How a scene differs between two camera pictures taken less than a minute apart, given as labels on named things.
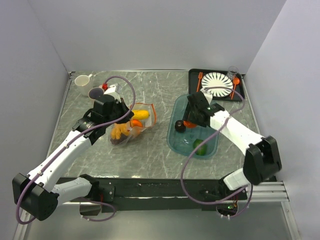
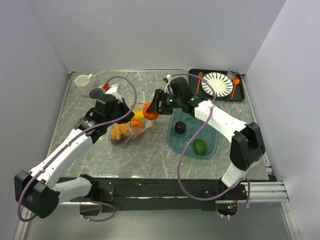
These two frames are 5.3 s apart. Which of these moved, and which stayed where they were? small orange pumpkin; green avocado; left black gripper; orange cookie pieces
Moved: small orange pumpkin
Stayed: green avocado; orange cookie pieces; left black gripper
